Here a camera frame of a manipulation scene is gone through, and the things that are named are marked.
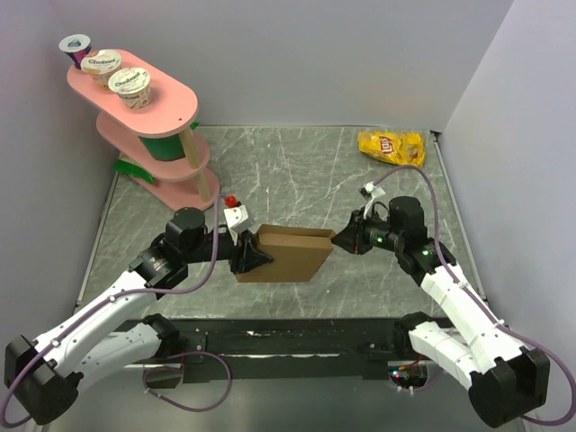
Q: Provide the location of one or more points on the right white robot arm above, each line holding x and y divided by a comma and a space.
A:
504, 378

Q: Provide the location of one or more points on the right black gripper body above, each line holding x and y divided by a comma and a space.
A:
377, 233

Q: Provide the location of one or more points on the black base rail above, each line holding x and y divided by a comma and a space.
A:
283, 348

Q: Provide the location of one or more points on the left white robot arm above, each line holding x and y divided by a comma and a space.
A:
47, 374

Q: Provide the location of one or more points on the orange Chobani yogurt cup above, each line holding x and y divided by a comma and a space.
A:
101, 64

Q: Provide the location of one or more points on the white Chobani yogurt cup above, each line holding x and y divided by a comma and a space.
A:
132, 85

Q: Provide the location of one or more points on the yellow chips bag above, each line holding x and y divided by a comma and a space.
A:
393, 147

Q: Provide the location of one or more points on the purple yogurt cup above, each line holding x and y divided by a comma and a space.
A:
76, 46

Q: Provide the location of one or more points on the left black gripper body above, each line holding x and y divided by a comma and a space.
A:
202, 252

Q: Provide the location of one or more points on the pink tiered shelf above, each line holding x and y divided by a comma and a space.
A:
185, 182

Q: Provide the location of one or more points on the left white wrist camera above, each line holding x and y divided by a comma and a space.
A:
237, 216

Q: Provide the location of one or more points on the brown cardboard box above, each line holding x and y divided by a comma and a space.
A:
298, 254

